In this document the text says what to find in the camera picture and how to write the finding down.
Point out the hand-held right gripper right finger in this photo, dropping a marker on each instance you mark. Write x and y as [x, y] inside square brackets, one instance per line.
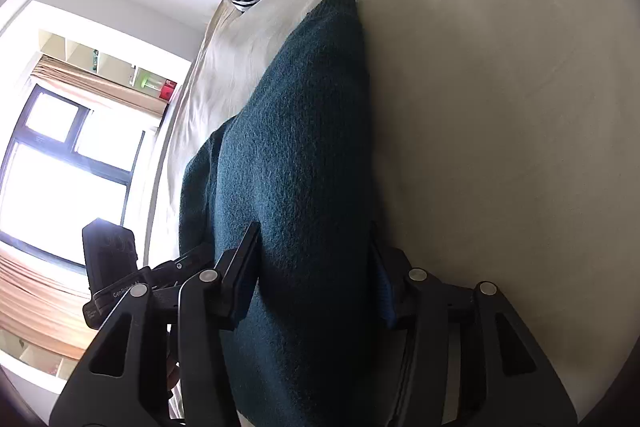
[385, 302]

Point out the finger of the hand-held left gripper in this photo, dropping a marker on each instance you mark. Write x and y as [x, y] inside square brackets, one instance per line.
[185, 264]

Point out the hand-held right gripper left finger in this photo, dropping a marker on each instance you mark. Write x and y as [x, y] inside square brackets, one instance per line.
[242, 267]

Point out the dark green knit sweater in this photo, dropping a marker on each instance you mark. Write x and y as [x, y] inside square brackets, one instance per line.
[300, 157]

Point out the beige pleated curtain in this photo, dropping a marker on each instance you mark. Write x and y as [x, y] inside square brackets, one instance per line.
[40, 307]

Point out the black framed window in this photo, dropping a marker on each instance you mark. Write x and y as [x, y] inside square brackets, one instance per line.
[50, 187]

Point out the red box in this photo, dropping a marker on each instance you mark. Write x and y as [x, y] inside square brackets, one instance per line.
[167, 91]

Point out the beige roman blind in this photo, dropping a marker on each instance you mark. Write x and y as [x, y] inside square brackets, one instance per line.
[100, 82]

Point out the green bottle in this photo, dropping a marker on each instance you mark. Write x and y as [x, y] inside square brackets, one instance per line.
[150, 82]

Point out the bed with cream sheet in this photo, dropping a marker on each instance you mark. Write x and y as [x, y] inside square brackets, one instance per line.
[500, 107]

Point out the white wall shelf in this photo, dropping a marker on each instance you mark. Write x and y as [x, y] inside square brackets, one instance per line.
[80, 52]

